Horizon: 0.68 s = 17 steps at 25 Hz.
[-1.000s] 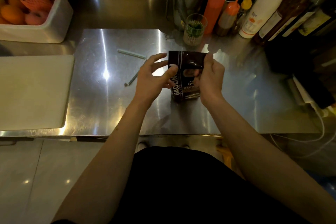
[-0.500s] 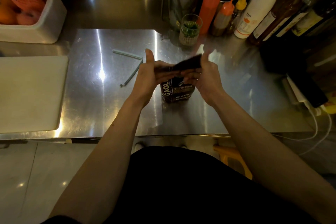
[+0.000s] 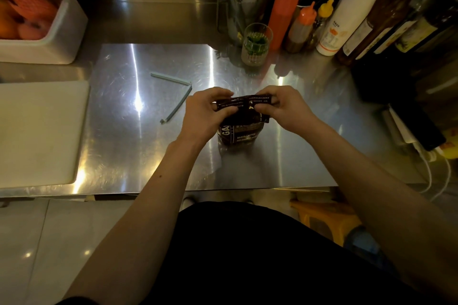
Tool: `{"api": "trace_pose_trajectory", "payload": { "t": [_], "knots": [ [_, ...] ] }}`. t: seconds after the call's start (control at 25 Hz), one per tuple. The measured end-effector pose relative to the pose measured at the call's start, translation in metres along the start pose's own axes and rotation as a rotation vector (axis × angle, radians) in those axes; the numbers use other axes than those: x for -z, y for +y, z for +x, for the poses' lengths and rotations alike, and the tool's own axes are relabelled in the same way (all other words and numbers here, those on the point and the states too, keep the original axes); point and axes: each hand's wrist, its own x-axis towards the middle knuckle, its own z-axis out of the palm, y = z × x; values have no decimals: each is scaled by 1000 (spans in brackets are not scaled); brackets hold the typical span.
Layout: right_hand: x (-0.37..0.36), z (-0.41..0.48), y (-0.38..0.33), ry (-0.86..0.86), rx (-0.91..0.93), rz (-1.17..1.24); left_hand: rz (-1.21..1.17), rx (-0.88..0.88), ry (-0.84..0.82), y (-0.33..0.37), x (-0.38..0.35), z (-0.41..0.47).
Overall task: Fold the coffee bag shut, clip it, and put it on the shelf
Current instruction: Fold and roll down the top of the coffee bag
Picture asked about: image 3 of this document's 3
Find person's black shirt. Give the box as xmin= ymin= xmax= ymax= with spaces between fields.
xmin=57 ymin=201 xmax=435 ymax=305

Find black appliance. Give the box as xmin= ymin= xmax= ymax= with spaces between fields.
xmin=351 ymin=52 xmax=447 ymax=152

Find oranges in orange net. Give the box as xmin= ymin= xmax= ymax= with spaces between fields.
xmin=0 ymin=0 xmax=59 ymax=41

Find small orange-capped sauce bottle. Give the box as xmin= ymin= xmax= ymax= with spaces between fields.
xmin=285 ymin=1 xmax=317 ymax=54

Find white cutting board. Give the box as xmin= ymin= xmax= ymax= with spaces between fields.
xmin=0 ymin=81 xmax=90 ymax=189

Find white plastic tub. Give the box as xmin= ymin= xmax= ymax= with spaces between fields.
xmin=0 ymin=0 xmax=88 ymax=65

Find pale blue bag sealing clip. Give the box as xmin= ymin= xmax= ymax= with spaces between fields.
xmin=150 ymin=72 xmax=193 ymax=125

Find clear utensil holder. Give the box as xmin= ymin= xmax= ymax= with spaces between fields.
xmin=216 ymin=0 xmax=277 ymax=47

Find metal tongs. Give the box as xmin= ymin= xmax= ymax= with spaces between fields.
xmin=219 ymin=0 xmax=247 ymax=44

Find white plastic syrup bottle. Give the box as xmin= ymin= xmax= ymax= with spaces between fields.
xmin=316 ymin=0 xmax=393 ymax=57

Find glass cup with green insert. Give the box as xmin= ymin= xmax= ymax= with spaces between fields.
xmin=241 ymin=22 xmax=273 ymax=67

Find small yellow-capped sauce bottle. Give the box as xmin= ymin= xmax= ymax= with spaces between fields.
xmin=307 ymin=0 xmax=335 ymax=50

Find brown glass bottle white label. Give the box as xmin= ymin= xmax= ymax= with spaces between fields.
xmin=336 ymin=0 xmax=449 ymax=66

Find red squeeze bottle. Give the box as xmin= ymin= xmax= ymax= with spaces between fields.
xmin=267 ymin=0 xmax=305 ymax=51

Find dark glass bottle yellow label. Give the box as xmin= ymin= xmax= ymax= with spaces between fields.
xmin=394 ymin=0 xmax=458 ymax=54

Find white power strip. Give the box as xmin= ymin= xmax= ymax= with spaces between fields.
xmin=381 ymin=105 xmax=438 ymax=163

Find yellow object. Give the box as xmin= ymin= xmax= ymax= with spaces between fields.
xmin=439 ymin=127 xmax=458 ymax=160

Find person's left hand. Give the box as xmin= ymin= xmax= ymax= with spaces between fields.
xmin=178 ymin=87 xmax=239 ymax=150

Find yellow plastic stool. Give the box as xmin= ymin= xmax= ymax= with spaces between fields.
xmin=289 ymin=198 xmax=363 ymax=247

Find dark brown coffee bag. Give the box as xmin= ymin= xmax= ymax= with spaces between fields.
xmin=214 ymin=95 xmax=272 ymax=147

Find person's right hand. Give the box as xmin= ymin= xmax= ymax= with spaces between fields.
xmin=253 ymin=86 xmax=319 ymax=135

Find person's right forearm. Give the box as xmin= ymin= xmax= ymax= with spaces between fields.
xmin=303 ymin=118 xmax=458 ymax=302

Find person's left forearm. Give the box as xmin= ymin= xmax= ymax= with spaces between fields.
xmin=62 ymin=136 xmax=203 ymax=305

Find white cable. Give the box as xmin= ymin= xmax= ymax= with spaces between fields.
xmin=429 ymin=149 xmax=452 ymax=203
xmin=413 ymin=144 xmax=433 ymax=194

